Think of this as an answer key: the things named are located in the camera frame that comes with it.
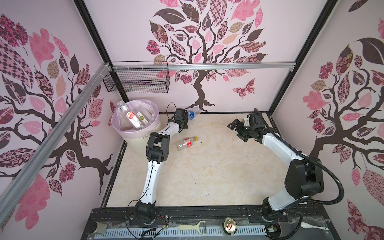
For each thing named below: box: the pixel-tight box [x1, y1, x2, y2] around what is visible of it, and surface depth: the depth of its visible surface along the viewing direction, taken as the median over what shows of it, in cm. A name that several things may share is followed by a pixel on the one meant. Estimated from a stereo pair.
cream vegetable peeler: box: [178, 220, 207, 235], surface depth 72 cm
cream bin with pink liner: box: [111, 99, 161, 157], surface depth 86 cm
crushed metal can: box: [222, 217, 238, 235], surface depth 63 cm
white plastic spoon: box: [300, 222, 329, 230], surface depth 72 cm
